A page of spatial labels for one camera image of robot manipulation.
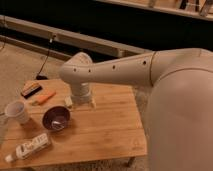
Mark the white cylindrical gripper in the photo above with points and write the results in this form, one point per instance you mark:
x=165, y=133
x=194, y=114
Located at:
x=80, y=93

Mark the white labelled bottle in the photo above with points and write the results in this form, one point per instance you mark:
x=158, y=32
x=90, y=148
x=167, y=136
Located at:
x=28, y=148

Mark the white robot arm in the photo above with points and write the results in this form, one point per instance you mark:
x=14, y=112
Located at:
x=179, y=122

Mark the purple ceramic bowl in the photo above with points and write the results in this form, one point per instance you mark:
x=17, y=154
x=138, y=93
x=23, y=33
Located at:
x=56, y=118

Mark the wooden table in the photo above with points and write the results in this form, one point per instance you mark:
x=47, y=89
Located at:
x=112, y=129

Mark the wooden black brush block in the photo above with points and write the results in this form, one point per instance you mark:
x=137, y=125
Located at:
x=31, y=90

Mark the white plastic cup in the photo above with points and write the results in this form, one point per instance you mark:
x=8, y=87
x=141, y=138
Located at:
x=17, y=110

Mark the long metal rail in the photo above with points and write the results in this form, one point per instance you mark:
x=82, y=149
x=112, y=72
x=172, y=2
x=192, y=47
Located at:
x=79, y=40

